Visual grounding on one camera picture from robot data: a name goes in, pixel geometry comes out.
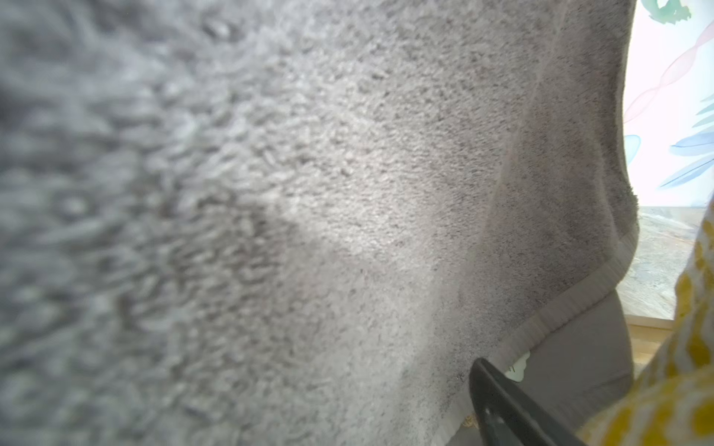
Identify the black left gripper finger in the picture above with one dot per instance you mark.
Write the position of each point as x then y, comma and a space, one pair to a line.
508, 416

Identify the yellow white striped towel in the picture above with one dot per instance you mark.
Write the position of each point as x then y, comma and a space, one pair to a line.
671, 402

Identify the grey terry towel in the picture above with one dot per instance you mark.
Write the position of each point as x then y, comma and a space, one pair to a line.
301, 222

